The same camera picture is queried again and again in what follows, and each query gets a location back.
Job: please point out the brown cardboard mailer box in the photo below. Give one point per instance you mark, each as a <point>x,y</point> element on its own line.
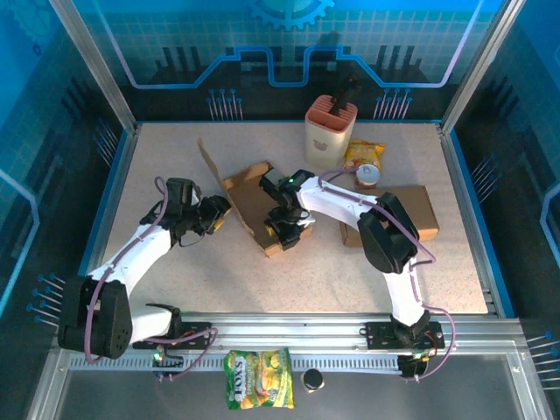
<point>420,210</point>
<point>245,192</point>

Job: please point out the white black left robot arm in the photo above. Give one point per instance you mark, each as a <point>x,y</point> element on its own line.
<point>135,254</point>

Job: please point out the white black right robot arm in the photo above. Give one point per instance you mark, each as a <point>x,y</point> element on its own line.
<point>337,199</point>

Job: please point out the cream knife block pink top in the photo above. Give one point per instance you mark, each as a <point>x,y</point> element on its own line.
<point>324,144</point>

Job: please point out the pink tin can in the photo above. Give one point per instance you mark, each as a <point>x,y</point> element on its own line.
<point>367,177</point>

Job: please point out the yellow snack bag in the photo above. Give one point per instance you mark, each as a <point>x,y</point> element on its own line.
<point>365,153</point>

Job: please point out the blue table side panel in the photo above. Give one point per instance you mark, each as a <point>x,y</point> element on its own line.
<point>461,153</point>
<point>119,153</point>

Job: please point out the black controller board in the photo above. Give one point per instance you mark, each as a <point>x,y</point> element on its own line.
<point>411,365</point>
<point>170,359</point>

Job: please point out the green Fox's candy bag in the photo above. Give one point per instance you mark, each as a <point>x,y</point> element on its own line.
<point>258,380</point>

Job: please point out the aluminium mounting rail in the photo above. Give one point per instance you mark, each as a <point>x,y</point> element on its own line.
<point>284,328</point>

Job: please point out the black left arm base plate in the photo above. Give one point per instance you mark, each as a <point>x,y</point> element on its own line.
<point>201,327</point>

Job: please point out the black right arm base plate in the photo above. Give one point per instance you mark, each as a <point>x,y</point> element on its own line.
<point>380,334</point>

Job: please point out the aluminium frame post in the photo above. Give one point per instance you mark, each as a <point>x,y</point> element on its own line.
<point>479,65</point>
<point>97,65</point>

